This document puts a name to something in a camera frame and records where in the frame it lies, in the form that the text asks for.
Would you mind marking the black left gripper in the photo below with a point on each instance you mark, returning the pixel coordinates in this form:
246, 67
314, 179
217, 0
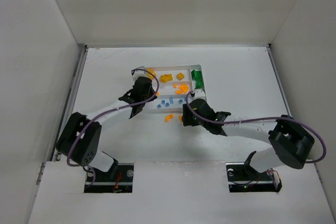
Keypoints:
148, 87

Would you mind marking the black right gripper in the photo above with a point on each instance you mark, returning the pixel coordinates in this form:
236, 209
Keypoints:
186, 115

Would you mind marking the large yellow lego brick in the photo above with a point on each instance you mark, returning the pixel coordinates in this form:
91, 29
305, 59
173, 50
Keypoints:
150, 73

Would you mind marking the orange curved lego elbow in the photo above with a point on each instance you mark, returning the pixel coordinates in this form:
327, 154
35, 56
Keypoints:
169, 117

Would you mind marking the green lego plate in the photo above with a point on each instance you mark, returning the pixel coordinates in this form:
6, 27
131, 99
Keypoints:
198, 78

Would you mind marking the small yellow lego brick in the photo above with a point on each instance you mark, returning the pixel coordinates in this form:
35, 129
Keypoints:
180, 76

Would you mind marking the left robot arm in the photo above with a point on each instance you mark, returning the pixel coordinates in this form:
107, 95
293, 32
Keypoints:
79, 139

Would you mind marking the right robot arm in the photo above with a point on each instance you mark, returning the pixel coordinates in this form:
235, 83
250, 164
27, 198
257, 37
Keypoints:
289, 143

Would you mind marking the light blue lego pieces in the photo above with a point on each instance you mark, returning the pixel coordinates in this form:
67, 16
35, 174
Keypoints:
170, 103

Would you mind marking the orange lego pieces pile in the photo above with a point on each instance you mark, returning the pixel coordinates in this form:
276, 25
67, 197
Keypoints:
181, 89

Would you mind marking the white divided sorting tray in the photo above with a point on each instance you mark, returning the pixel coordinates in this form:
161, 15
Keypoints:
166, 90

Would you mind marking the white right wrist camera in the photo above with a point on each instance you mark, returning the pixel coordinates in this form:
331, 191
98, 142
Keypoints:
199, 94

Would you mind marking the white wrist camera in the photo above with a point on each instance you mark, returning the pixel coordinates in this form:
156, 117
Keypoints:
199, 94
137, 72

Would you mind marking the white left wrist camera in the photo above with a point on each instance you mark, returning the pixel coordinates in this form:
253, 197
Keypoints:
137, 72

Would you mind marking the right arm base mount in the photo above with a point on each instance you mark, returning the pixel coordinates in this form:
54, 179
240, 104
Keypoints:
242, 178

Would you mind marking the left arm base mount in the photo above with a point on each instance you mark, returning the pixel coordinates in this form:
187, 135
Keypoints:
117, 180

